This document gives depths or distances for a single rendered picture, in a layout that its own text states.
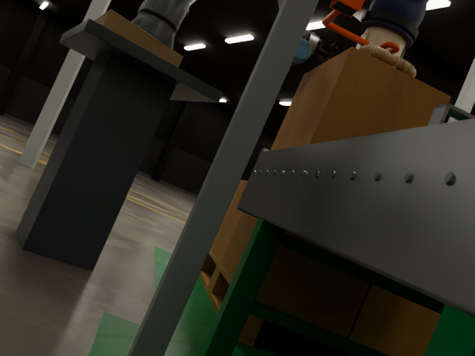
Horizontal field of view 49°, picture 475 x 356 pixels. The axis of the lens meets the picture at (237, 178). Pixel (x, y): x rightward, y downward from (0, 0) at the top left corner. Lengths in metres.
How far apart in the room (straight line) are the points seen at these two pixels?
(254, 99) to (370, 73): 0.88
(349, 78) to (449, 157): 1.26
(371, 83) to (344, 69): 0.11
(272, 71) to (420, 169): 0.50
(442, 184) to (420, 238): 0.06
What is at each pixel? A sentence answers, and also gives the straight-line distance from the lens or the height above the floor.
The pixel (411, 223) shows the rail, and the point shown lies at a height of 0.47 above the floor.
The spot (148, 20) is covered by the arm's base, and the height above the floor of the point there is 0.89.
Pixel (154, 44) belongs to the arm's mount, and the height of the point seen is 0.81.
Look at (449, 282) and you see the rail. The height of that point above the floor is 0.42.
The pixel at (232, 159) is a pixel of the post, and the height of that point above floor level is 0.49.
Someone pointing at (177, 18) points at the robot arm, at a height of 0.95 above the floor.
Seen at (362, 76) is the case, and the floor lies 0.98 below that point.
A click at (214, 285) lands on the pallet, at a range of 2.31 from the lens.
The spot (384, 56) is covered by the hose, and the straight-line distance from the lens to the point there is 2.05.
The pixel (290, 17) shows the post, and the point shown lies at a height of 0.80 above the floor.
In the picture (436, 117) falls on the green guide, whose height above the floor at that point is 0.62.
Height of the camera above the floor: 0.41
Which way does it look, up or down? 3 degrees up
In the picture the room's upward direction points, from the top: 24 degrees clockwise
